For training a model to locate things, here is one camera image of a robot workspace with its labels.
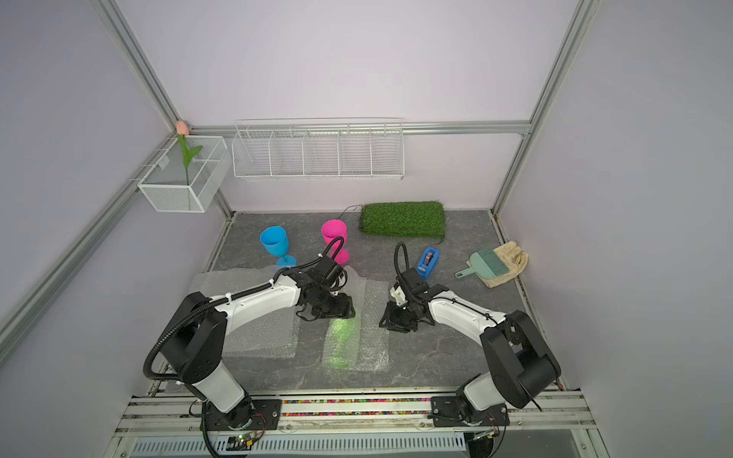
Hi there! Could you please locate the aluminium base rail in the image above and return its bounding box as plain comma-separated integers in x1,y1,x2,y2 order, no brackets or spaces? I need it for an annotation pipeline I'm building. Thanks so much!
104,389,608,457

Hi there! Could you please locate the pink plastic wine glass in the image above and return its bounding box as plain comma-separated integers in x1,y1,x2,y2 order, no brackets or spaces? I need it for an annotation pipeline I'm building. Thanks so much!
321,219,350,265

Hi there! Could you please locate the artificial grass mat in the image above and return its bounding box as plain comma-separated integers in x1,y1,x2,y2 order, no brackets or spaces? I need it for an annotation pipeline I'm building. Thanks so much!
359,202,446,239

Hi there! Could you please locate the white mesh wall basket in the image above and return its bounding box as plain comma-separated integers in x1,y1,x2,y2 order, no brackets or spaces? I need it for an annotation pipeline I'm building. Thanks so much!
137,135,233,214

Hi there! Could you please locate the green plastic wine glass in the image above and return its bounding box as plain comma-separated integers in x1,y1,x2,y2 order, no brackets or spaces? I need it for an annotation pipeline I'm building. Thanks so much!
323,318,361,368

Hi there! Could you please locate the blue plastic wine glass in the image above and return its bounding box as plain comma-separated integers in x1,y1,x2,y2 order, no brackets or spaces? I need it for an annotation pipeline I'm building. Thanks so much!
260,226,297,267

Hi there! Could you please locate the white wire wall rack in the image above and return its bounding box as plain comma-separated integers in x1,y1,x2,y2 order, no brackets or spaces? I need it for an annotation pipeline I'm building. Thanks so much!
232,118,406,181

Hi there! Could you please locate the blue tape dispenser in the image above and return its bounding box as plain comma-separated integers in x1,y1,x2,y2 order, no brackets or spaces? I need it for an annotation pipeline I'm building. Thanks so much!
415,247,440,280

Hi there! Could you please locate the green dustpan brush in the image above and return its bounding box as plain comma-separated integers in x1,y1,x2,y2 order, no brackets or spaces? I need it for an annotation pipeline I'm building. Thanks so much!
454,247,510,280

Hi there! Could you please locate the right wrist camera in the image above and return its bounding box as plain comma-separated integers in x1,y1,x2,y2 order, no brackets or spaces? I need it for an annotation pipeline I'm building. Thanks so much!
389,286,408,307

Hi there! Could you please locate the artificial tulip flower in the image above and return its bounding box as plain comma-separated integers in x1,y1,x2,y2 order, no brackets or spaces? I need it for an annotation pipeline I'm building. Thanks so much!
176,120,202,185

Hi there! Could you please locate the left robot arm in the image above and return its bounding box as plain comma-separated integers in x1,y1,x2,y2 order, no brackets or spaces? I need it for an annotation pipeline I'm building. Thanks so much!
142,237,356,431

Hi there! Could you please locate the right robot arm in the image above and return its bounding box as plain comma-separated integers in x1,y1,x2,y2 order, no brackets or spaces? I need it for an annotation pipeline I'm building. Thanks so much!
379,242,561,429

